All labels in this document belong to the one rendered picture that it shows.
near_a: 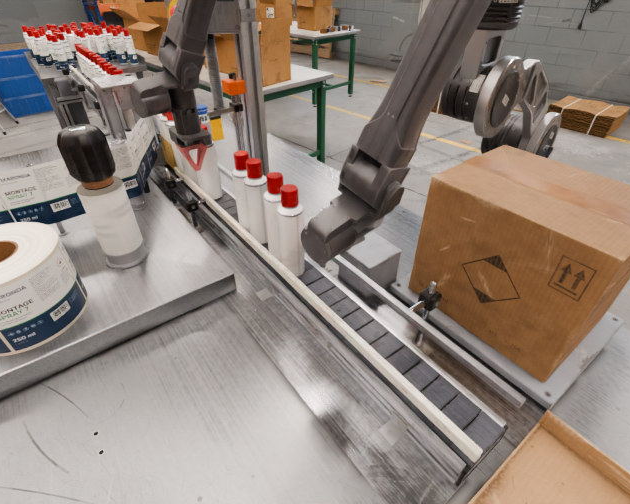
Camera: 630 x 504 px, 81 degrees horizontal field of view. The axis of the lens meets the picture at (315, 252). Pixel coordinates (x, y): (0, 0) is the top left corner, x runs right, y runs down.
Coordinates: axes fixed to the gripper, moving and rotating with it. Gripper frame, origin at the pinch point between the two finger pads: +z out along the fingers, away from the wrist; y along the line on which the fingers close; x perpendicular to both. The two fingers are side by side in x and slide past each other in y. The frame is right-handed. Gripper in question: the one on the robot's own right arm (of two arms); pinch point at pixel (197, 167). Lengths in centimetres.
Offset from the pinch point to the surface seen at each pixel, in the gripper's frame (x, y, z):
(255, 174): 5.1, 20.7, -4.4
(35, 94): -12, -475, 79
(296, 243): 4.4, 36.1, 4.5
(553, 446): 16, 87, 19
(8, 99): -39, -472, 79
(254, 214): 3.7, 20.7, 5.0
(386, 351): 6, 61, 14
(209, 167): 5.0, -5.0, 3.4
